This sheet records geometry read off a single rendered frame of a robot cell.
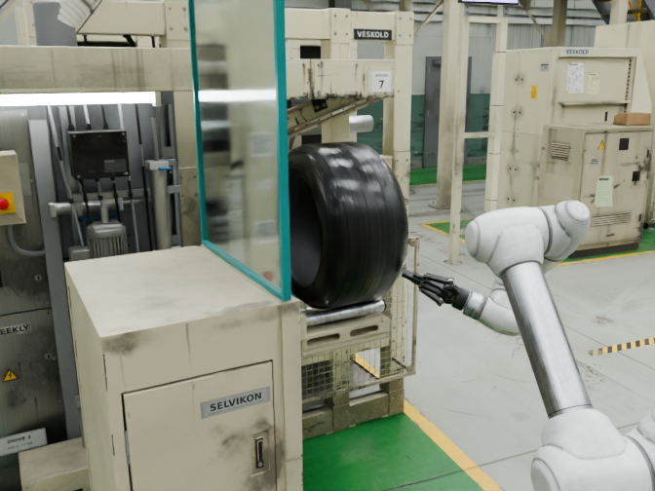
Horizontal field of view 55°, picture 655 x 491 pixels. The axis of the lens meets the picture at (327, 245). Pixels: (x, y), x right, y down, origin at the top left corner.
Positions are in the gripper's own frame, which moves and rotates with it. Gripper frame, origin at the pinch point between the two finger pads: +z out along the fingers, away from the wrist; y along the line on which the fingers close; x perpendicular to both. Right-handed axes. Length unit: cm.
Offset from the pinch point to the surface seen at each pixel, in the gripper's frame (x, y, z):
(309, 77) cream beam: 36, -36, 65
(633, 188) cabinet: 437, 148, -156
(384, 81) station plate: 60, -35, 42
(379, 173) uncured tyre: 7.3, -28.8, 24.1
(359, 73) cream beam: 52, -38, 51
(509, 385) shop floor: 96, 125, -75
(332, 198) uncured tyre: -9.9, -24.5, 33.3
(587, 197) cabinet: 397, 155, -116
